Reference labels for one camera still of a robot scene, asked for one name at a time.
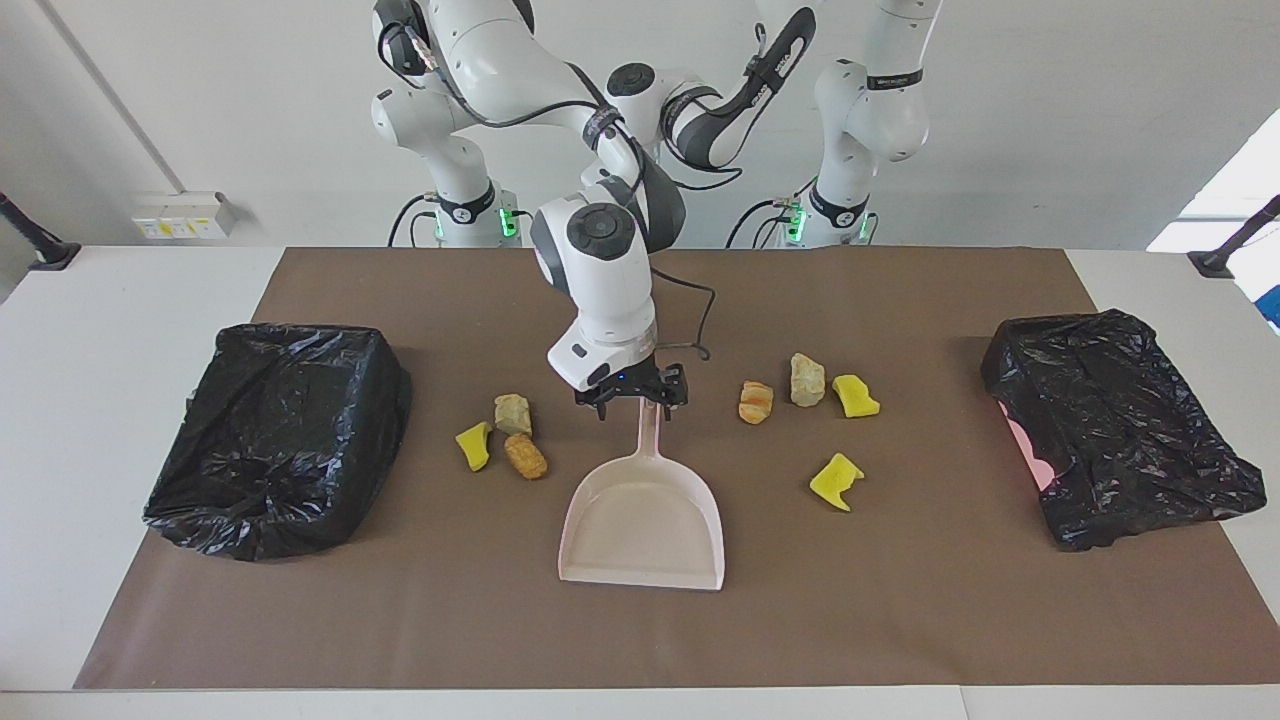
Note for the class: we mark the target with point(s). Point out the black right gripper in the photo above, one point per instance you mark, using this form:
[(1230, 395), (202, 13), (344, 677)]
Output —
[(640, 385)]

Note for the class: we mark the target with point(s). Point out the striped croissant bread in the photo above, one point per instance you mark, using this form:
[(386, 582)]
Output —
[(756, 402)]

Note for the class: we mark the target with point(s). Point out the beige plastic dustpan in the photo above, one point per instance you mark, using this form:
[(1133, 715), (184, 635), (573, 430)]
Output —
[(640, 530)]

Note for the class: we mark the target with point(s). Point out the brown fried croquette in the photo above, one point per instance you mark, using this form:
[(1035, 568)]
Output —
[(525, 456)]

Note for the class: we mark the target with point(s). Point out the small yellow sponge piece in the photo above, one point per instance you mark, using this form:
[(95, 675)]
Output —
[(474, 447)]

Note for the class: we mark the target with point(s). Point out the large yellow sponge piece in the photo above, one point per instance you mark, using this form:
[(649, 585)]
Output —
[(836, 482)]

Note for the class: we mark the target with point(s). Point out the yellow green scrub sponge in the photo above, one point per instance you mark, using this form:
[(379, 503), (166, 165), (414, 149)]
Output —
[(855, 397)]

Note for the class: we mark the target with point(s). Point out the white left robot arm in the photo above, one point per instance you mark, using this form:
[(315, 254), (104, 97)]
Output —
[(880, 110)]

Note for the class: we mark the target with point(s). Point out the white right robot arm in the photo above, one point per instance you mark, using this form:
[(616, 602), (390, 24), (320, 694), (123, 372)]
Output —
[(600, 290)]

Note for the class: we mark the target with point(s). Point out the black plastic trash bag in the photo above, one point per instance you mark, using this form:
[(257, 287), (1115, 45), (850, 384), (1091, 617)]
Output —
[(1120, 420), (280, 440)]

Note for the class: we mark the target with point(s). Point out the pink plastic bin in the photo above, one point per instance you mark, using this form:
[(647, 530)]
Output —
[(1020, 435)]

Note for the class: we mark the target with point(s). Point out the brown table mat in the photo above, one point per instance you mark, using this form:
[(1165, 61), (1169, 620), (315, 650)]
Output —
[(900, 620)]

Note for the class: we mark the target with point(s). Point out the black clamp stand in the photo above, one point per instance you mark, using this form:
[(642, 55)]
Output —
[(1225, 250), (40, 245)]

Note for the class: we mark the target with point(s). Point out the blue object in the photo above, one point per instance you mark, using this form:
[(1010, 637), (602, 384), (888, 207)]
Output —
[(1272, 305)]

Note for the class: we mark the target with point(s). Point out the white wall socket box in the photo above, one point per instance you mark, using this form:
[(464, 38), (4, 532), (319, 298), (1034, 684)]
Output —
[(185, 215)]

